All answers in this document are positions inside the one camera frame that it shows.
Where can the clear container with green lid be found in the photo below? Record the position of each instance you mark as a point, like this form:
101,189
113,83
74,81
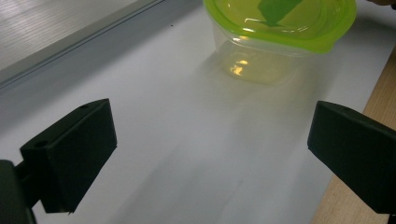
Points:
314,28

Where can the clear plastic container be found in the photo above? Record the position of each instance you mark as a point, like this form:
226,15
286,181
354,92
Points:
264,65

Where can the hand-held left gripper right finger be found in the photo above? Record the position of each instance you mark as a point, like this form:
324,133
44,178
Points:
358,155

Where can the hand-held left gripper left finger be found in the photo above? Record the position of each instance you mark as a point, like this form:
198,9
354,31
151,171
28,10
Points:
71,155

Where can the white framed board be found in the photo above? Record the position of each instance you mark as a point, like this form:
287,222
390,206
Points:
46,31

